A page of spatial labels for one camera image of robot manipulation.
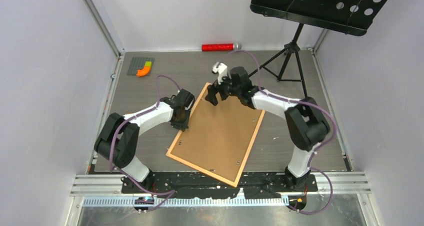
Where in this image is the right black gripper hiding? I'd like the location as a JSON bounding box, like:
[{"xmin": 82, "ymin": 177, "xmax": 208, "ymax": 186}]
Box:
[{"xmin": 206, "ymin": 72, "xmax": 242, "ymax": 106}]

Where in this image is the orange wooden picture frame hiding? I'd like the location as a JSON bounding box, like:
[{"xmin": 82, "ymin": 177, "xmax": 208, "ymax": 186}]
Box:
[{"xmin": 166, "ymin": 83, "xmax": 265, "ymax": 187}]

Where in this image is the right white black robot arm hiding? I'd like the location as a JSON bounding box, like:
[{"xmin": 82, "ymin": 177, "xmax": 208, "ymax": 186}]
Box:
[{"xmin": 205, "ymin": 63, "xmax": 331, "ymax": 191}]

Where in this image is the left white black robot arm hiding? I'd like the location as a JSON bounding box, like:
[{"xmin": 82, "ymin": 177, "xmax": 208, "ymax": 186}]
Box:
[{"xmin": 93, "ymin": 89, "xmax": 195, "ymax": 193}]

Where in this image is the red cylinder silver cap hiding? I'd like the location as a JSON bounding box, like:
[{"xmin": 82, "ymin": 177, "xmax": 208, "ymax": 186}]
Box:
[{"xmin": 201, "ymin": 42, "xmax": 242, "ymax": 52}]

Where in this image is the orange curved block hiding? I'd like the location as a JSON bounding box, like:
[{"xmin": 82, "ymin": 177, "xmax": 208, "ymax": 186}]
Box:
[{"xmin": 135, "ymin": 66, "xmax": 152, "ymax": 77}]

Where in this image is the green lego brick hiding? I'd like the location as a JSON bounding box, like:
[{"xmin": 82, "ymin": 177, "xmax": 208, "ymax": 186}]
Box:
[{"xmin": 144, "ymin": 61, "xmax": 152, "ymax": 68}]

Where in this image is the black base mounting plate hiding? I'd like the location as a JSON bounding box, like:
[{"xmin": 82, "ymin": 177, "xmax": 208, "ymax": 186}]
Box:
[{"xmin": 120, "ymin": 171, "xmax": 319, "ymax": 201}]

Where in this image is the grey lego baseplate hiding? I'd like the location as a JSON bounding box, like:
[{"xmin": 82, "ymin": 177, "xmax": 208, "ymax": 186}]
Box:
[{"xmin": 127, "ymin": 57, "xmax": 155, "ymax": 76}]

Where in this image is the black music stand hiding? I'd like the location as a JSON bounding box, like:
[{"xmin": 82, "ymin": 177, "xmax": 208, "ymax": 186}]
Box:
[{"xmin": 249, "ymin": 0, "xmax": 387, "ymax": 94}]

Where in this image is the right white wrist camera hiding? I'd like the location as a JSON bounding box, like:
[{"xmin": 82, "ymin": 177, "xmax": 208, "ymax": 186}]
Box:
[{"xmin": 211, "ymin": 62, "xmax": 228, "ymax": 85}]

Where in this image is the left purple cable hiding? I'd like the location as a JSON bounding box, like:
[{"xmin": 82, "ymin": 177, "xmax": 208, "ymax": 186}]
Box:
[{"xmin": 108, "ymin": 74, "xmax": 182, "ymax": 214}]

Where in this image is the aluminium front rail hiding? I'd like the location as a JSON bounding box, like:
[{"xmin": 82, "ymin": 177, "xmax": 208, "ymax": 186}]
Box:
[{"xmin": 70, "ymin": 172, "xmax": 371, "ymax": 208}]

